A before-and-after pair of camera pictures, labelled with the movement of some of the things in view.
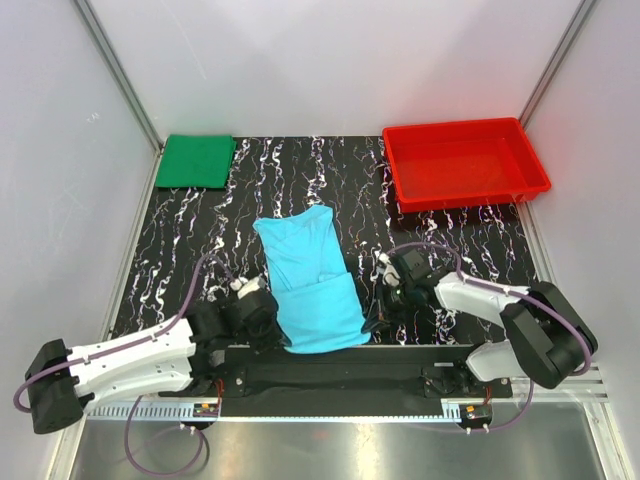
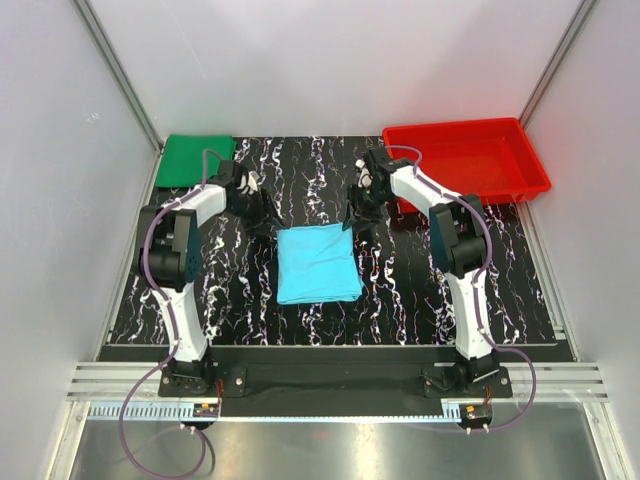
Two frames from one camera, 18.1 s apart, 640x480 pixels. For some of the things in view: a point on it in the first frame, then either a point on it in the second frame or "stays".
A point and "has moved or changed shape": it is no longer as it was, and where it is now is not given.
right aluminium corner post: [582, 12] stays
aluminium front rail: [573, 392] stays
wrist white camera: [254, 284] -> [253, 179]
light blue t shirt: [315, 294] has moved or changed shape
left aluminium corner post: [118, 70] stays
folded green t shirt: [196, 161] stays
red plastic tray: [463, 165] stays
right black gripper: [378, 315] -> [356, 209]
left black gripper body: [262, 339] -> [248, 210]
